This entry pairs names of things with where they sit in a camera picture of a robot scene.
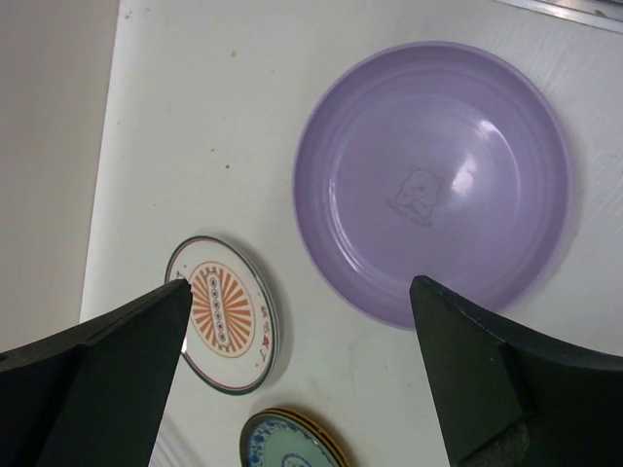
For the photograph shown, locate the dark green rimmed plate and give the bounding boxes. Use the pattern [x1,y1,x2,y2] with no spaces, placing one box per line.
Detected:
[238,407,355,467]

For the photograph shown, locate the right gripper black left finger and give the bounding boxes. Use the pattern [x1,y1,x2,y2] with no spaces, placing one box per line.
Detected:
[1,279,191,466]

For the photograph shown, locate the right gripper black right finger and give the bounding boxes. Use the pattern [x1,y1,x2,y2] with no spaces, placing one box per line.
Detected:
[410,275,622,466]

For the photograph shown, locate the purple rimmed patterned plate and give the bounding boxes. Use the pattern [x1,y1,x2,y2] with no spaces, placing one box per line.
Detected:
[165,235,280,396]

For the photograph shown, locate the plain purple plate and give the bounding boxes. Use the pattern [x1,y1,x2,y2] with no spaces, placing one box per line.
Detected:
[293,42,575,330]

